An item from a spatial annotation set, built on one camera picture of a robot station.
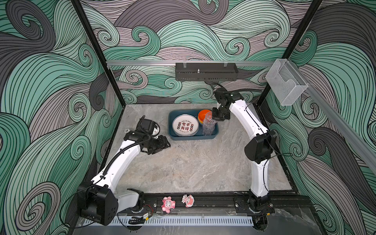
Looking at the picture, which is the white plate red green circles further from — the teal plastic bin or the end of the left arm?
the end of the left arm

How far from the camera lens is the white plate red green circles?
1.01 meters

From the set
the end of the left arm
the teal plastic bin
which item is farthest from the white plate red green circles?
the end of the left arm
